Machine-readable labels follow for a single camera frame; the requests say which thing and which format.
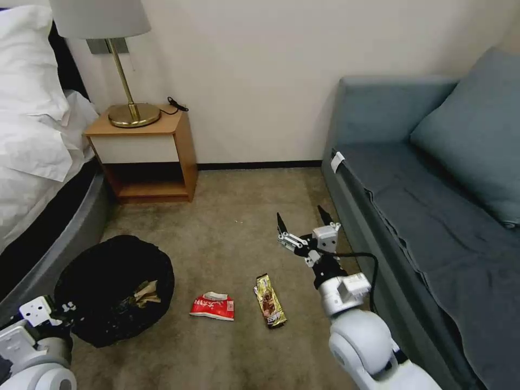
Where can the brown chocolate bar wrapper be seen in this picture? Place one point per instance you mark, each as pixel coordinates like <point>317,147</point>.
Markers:
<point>270,302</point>

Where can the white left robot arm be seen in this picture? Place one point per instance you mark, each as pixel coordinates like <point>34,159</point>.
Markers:
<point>28,361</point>

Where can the blue-grey sofa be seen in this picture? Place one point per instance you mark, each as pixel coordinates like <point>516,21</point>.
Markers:
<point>357,122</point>

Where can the blue-grey cushion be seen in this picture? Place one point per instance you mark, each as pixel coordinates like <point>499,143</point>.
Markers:
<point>471,142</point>

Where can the crumpled gold wrapper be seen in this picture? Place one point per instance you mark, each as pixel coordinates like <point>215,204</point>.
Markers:
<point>148,293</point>

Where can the dark headboard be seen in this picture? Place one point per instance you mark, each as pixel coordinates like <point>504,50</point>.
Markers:
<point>67,61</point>

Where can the grey bed base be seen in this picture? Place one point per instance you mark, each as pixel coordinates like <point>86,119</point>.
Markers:
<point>69,243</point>

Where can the white sofa label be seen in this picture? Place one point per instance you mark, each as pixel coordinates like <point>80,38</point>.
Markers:
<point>337,162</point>

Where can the red snack wrapper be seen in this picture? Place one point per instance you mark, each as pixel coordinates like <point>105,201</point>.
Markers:
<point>213,307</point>

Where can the black baseboard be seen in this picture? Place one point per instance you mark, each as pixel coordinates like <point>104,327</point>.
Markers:
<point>260,165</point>

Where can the brass lamp with grey shade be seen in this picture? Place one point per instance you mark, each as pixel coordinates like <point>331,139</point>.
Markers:
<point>132,113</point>

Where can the silver wall plate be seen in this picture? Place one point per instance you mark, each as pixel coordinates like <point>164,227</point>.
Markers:
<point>97,46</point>

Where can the wooden nightstand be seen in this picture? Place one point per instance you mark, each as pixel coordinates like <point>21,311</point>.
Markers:
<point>162,162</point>

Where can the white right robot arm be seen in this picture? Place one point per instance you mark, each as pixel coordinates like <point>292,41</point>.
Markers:
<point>357,337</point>

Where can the white pillow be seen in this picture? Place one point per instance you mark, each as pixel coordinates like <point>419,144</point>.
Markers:
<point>28,61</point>

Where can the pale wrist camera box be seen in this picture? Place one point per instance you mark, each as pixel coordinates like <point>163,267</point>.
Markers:
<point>326,240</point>
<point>37,311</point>

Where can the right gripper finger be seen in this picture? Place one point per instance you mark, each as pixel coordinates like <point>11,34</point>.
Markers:
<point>325,215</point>
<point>289,241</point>

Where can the white duvet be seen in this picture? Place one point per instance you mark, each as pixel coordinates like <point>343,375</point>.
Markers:
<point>32,162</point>

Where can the black lined trash bin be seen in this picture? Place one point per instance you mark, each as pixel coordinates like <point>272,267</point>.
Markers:
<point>109,284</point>

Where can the dark grey sofa cover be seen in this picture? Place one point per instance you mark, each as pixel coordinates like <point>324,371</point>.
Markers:
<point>447,252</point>

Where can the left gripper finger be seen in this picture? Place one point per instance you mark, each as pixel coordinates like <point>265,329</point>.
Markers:
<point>68,307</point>

